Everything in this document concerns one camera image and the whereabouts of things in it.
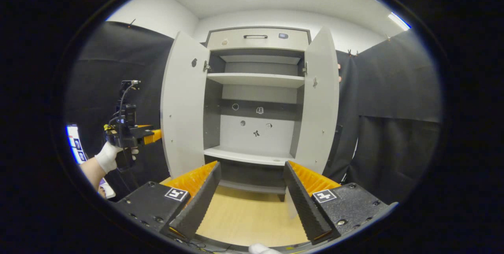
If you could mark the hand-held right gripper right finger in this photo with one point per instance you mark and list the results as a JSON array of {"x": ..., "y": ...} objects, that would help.
[{"x": 307, "y": 206}]

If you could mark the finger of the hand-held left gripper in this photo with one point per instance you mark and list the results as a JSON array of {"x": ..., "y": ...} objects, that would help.
[{"x": 143, "y": 134}]

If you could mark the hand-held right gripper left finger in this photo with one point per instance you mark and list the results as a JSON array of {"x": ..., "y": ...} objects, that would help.
[{"x": 197, "y": 206}]

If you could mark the grey double-door shoe cabinet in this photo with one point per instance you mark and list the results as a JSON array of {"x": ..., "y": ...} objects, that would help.
[{"x": 256, "y": 136}]

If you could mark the grey door with dice stickers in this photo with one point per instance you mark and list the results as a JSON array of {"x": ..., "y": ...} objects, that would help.
[{"x": 321, "y": 120}]

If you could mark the grey cabinet shelf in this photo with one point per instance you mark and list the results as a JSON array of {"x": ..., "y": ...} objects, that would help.
[
  {"x": 244, "y": 155},
  {"x": 256, "y": 80}
]

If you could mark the metal door hinge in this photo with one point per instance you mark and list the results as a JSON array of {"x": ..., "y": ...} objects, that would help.
[
  {"x": 304, "y": 68},
  {"x": 206, "y": 66}
]

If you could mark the grey cabinet drawer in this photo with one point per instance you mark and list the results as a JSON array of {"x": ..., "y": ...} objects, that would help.
[{"x": 236, "y": 44}]

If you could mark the computer monitor screen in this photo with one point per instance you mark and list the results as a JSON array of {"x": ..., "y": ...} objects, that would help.
[{"x": 75, "y": 143}]

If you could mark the small pale object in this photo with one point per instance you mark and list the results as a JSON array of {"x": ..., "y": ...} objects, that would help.
[{"x": 108, "y": 191}]

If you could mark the black backdrop cloth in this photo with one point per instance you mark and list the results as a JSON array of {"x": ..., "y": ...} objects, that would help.
[{"x": 393, "y": 88}]

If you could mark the small ceiling light panel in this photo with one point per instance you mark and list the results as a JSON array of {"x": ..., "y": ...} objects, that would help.
[{"x": 398, "y": 21}]

